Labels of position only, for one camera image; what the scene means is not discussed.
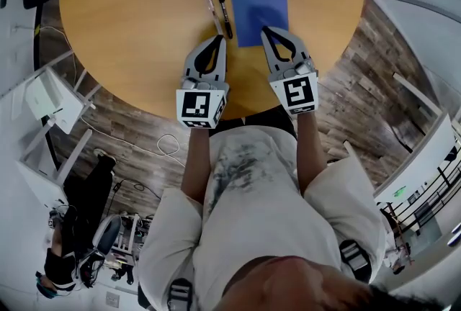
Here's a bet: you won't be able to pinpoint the person's white shirt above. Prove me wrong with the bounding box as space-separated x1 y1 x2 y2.
138 125 387 311

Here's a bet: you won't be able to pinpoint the white box device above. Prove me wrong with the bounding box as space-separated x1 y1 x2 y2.
24 71 65 121

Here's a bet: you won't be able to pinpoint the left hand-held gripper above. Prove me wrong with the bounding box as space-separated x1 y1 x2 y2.
175 35 231 130

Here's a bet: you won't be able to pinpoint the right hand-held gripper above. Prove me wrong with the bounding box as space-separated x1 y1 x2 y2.
260 25 320 117

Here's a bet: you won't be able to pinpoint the person's black trousers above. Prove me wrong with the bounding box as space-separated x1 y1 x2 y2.
215 104 298 140

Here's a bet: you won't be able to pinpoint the white side table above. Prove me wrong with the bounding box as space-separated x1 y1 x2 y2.
14 64 97 191

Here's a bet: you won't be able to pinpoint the white low partition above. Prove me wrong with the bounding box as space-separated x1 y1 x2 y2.
372 111 459 203

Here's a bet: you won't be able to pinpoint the black floor cable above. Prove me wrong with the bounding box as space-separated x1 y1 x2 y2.
107 178 163 217

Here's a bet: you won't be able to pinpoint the grey strap buckle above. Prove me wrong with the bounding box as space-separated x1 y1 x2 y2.
167 278 194 311
339 239 372 282

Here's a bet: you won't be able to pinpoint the black railing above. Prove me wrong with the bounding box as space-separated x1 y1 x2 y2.
380 147 461 235

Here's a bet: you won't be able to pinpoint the grey office chair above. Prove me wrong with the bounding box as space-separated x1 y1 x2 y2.
74 214 123 289

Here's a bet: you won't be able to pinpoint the white floor cable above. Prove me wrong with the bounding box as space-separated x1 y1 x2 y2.
79 114 189 168

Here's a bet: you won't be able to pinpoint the person's right forearm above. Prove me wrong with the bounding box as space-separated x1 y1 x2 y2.
294 110 329 195

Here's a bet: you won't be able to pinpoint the black marker pen stationery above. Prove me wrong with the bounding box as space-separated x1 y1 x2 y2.
215 0 234 40

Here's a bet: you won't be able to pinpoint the white metal rack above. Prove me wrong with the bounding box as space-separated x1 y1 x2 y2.
114 212 142 257

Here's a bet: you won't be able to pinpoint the round wooden desk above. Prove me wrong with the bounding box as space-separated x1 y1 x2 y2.
58 0 365 122

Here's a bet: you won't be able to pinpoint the clear pen stationery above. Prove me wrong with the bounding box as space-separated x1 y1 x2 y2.
205 0 225 37

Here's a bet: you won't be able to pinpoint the person's left forearm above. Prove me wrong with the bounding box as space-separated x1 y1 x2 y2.
179 127 212 204

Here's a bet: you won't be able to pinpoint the person's face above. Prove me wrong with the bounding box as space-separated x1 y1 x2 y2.
222 255 375 311

